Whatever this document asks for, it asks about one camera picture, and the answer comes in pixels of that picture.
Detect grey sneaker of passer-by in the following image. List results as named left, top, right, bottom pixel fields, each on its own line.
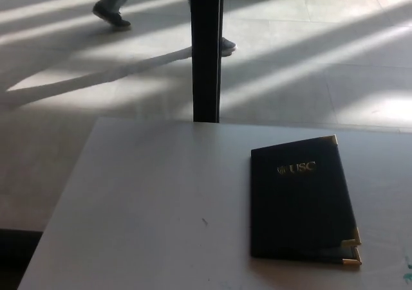
left=220, top=36, right=239, bottom=58

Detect dark folder diary gold corners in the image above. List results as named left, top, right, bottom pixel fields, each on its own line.
left=250, top=134, right=362, bottom=267

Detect dark floor mat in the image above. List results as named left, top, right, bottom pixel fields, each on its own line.
left=0, top=228, right=44, bottom=290

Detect black window frame post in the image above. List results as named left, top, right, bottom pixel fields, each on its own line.
left=189, top=0, right=225, bottom=123

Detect dark sneaker of passer-by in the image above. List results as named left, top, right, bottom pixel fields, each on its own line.
left=92, top=1, right=133, bottom=28

